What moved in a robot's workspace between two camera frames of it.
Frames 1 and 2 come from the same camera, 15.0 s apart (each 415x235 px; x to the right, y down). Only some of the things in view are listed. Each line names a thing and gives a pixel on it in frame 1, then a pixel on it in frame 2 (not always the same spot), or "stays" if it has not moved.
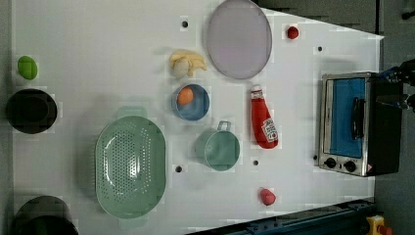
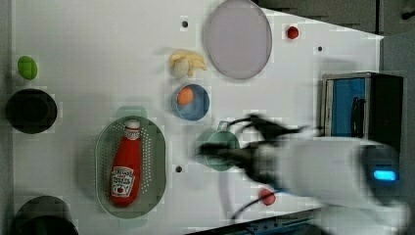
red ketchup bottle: (264, 129) to (126, 165)
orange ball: (186, 95) stays
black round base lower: (44, 215) stays
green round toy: (27, 68) stays
